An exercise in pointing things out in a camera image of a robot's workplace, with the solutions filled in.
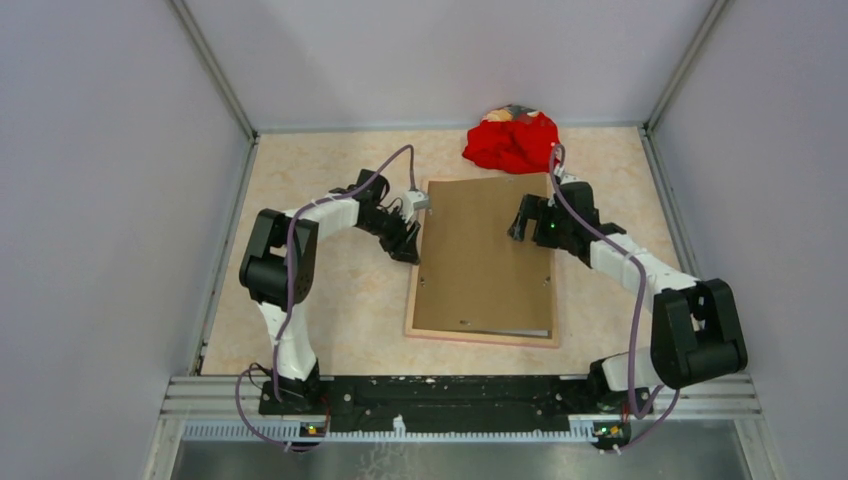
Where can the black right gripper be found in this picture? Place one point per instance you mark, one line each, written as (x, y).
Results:
(533, 207)

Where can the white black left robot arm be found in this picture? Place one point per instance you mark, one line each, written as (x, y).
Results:
(278, 266)

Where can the red crumpled cloth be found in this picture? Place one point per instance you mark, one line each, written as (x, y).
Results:
(514, 139)

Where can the aluminium front rail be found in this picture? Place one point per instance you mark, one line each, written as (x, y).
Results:
(225, 408)

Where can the pink photo frame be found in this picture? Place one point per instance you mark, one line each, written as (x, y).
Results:
(477, 338)

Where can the brown backing board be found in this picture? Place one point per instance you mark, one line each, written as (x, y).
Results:
(484, 258)

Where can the seascape photo print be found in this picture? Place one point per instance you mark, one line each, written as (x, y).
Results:
(516, 333)

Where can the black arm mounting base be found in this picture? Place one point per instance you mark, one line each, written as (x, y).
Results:
(448, 404)

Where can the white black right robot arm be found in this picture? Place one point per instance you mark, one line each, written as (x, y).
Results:
(695, 330)

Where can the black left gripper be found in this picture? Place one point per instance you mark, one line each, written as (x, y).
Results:
(402, 244)

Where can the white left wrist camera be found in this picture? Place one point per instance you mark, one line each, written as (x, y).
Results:
(413, 201)

